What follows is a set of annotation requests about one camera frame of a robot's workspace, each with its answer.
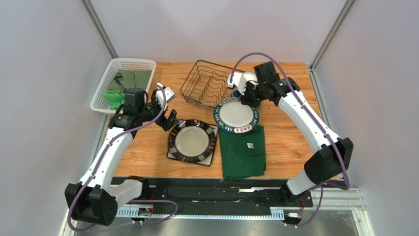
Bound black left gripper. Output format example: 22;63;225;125
138;90;180;132

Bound round black rimmed plate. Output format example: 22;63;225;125
167;119;218;163

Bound round green rimmed plate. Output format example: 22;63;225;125
213;97;260;134

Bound square floral ceramic plate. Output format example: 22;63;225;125
166;121;219;167

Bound white ribbed bowl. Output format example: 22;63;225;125
242;72;258;82

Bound dark blue ceramic mug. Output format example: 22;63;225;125
231;90;240;98

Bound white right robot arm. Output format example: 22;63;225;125
230;61;354;206

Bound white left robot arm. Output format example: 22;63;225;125
64;83;178;232

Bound bright green cloth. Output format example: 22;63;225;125
103;90;125;110

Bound folded dark green t-shirt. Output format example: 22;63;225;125
219;125;267;181

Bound olive green cloth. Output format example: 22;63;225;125
108;69;152;93

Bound white plastic basket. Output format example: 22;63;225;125
90;58;156;115

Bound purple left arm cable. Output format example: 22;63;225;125
67;84;179;233

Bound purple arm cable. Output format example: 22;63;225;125
229;52;351;229
67;84;179;233

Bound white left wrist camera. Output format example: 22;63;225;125
155;83;176;110

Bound grey wire dish rack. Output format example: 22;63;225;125
180;60;236;110

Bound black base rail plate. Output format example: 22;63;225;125
111;177;348;217

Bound aluminium front rail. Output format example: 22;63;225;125
59;187;375;236

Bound aluminium frame post left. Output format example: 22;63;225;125
81;0;118;59

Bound aluminium frame post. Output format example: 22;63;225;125
307;0;358;128
81;0;118;59

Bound aluminium frame post right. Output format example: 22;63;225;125
307;0;358;128

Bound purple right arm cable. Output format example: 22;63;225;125
229;52;351;229

